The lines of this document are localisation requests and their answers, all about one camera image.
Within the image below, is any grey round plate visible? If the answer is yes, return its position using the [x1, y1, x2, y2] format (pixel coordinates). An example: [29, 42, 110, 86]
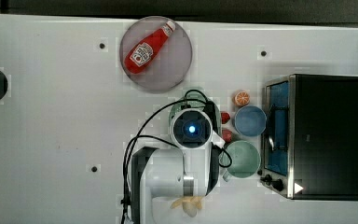
[119, 16, 193, 92]

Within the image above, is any green mug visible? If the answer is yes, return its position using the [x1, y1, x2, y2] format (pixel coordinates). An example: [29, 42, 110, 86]
[220, 140, 261, 182]

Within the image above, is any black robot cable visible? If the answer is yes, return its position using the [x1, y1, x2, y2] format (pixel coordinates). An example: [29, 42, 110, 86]
[120, 89, 233, 224]

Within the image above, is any red toy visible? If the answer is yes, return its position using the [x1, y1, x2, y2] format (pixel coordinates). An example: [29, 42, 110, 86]
[221, 111, 230, 124]
[222, 129, 232, 143]

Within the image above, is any blue bowl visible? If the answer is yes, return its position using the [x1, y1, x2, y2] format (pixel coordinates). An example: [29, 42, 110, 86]
[233, 105, 267, 137]

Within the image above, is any black toaster oven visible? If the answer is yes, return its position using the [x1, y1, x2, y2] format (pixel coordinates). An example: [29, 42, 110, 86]
[258, 74, 358, 201]

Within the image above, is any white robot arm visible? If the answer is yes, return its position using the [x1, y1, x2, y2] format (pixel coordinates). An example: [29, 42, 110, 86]
[131, 105, 225, 224]

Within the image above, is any red ketchup bottle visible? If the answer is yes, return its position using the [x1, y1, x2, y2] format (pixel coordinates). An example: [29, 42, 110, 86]
[124, 21, 176, 74]

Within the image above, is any red toy upper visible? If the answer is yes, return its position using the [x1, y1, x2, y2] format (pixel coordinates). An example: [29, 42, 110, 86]
[221, 111, 230, 124]

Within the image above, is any peeled banana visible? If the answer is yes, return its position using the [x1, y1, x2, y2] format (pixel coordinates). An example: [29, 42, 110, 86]
[170, 196, 203, 217]

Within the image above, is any red toy lower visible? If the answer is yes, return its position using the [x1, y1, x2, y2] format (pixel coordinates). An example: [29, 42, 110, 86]
[222, 129, 232, 143]

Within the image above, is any orange slice toy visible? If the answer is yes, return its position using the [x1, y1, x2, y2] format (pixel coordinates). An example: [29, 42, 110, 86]
[233, 91, 250, 106]

